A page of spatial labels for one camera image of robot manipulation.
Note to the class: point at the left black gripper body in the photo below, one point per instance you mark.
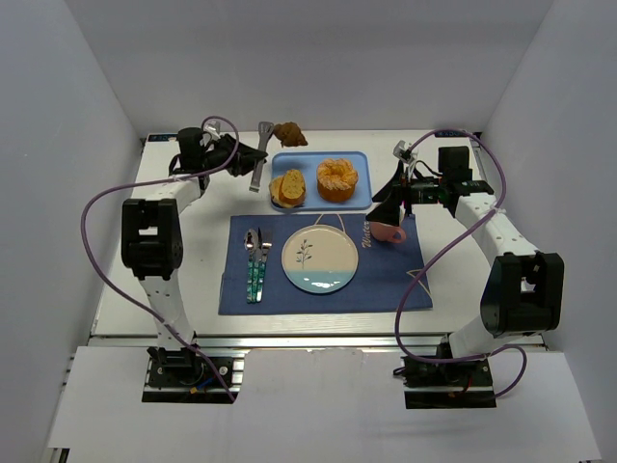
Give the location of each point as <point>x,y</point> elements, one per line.
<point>236,157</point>

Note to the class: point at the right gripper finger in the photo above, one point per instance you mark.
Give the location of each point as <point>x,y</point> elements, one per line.
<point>389,199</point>
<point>406,197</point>

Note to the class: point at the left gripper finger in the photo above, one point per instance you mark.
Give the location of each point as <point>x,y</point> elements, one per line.
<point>241,166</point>
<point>244,151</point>

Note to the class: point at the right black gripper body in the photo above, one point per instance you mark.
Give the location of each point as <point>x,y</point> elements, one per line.
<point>400,194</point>

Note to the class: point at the metal tongs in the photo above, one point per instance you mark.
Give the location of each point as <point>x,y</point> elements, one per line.
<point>265,131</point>

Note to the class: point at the brown croissant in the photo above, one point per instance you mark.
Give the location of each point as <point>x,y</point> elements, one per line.
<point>290,135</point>

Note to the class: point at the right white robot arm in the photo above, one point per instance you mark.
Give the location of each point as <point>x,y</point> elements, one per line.
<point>523,294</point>

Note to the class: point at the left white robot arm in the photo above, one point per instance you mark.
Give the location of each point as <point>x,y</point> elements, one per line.
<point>151,239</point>

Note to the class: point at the sliced toast bread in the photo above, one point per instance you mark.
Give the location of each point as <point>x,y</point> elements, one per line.
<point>288,190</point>

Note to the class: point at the pink mug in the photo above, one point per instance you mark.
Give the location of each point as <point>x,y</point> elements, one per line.
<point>388,233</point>

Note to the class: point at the right blue label sticker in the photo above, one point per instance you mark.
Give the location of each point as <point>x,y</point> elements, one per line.
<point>450,133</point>

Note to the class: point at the blue label sticker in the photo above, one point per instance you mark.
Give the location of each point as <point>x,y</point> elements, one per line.
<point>161,138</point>
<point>450,133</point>

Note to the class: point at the round orange sugared bun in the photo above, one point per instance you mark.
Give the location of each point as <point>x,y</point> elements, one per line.
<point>336,180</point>

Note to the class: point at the blue plastic tray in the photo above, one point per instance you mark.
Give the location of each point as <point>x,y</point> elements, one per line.
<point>307,162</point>

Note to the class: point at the left blue label sticker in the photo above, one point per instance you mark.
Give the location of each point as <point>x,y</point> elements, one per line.
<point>161,138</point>

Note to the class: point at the blue cloth placemat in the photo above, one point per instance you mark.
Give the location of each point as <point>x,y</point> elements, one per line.
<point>384,271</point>

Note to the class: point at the white and blue plate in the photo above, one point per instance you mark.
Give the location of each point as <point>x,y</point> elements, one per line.
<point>319,259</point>

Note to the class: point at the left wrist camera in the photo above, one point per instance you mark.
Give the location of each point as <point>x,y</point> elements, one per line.
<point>211,132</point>

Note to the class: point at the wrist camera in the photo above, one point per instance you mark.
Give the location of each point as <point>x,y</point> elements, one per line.
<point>211,132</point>
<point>404,153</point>

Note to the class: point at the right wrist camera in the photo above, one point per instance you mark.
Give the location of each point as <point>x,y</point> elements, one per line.
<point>404,153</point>

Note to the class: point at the spoon with green handle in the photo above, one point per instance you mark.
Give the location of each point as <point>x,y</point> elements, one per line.
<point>250,247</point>

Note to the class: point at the fork with green handle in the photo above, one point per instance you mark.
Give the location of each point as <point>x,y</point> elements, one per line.
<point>266,242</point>

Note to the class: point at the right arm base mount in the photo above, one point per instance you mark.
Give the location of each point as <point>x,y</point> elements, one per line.
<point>435,385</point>

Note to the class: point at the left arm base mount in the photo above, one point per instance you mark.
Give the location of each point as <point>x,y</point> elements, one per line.
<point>183,377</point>

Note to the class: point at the aluminium table edge rail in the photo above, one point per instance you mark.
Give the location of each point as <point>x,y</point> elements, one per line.
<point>419,344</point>

